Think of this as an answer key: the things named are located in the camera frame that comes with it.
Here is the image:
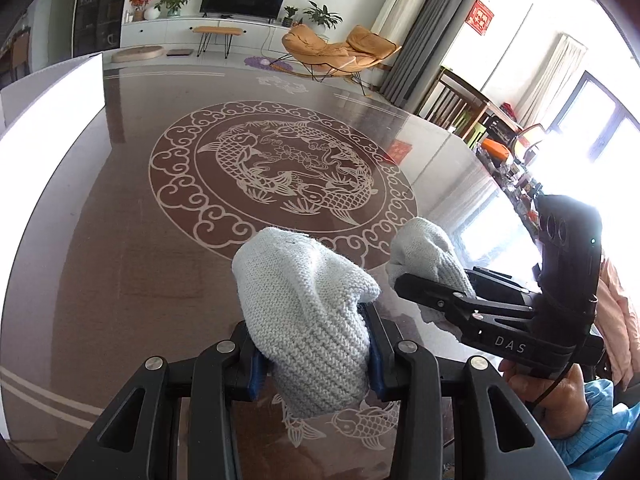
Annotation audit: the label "white knit glove orange cuff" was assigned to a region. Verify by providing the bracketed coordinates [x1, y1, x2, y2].
[232, 228, 380, 418]

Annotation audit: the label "person's right hand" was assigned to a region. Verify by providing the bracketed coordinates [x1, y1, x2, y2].
[499, 360, 589, 439]

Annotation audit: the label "wooden dining chair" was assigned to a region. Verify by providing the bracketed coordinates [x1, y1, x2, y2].
[418, 66, 496, 148]

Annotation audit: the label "grey curtain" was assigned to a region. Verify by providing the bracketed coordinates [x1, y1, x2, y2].
[380, 0, 462, 107]

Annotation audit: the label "white standing air conditioner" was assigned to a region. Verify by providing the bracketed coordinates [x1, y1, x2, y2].
[371, 0, 426, 44]

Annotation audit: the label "orange lounge chair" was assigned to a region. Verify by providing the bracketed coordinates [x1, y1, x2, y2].
[281, 24, 400, 77]

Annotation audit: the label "green potted plant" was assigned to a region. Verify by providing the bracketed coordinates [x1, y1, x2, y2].
[303, 0, 343, 35]

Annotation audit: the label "white tv cabinet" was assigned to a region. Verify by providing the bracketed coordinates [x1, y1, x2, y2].
[120, 16, 290, 54]

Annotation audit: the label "small wooden bench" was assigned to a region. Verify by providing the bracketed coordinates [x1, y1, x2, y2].
[192, 26, 245, 58]

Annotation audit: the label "green plant by flowers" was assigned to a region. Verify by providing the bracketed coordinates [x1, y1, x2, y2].
[154, 0, 191, 18]

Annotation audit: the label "red flowers in vase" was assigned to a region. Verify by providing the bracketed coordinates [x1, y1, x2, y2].
[129, 0, 152, 22]

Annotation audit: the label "white storage bin wall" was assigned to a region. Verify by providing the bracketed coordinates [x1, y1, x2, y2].
[1, 54, 110, 443]

